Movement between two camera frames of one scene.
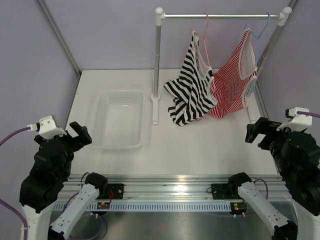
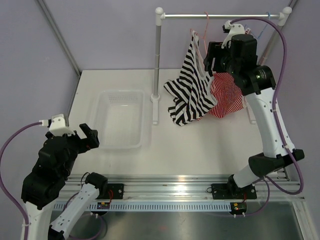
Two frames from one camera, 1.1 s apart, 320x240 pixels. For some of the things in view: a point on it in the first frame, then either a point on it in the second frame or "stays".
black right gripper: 263,125 → 214,51
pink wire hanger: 203,37 stays
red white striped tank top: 230,81 stays
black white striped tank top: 193,89 stays
